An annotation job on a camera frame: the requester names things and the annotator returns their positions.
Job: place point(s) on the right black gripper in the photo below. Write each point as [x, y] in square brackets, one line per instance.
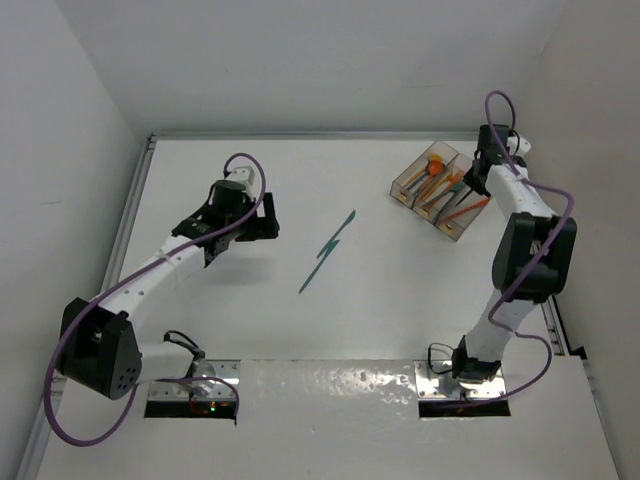
[474, 184]

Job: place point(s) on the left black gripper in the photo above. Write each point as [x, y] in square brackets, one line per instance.
[261, 227]

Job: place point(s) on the teal fork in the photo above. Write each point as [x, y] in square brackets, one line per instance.
[453, 189]

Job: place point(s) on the orange-red knife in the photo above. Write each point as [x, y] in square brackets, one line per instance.
[478, 205]

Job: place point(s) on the yellow fork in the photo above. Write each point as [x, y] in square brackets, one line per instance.
[426, 203]

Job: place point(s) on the orange-red spoon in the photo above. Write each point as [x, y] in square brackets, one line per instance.
[434, 168]

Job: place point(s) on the yellow spoon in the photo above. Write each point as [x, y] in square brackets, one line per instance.
[433, 157]

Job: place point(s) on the teal spoon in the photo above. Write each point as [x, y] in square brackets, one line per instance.
[420, 180]

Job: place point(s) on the dark blue knife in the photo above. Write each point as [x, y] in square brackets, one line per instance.
[455, 200]

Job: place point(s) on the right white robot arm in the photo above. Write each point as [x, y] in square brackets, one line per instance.
[531, 263]

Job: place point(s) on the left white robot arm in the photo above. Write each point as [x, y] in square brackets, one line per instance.
[105, 353]

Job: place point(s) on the clear container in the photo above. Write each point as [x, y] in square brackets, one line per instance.
[460, 163]
[399, 192]
[455, 228]

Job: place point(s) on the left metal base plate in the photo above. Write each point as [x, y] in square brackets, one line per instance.
[214, 396]

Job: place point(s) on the metal base plate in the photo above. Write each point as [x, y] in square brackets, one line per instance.
[435, 384]
[214, 396]

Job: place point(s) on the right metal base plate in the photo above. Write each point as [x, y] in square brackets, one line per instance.
[435, 384]

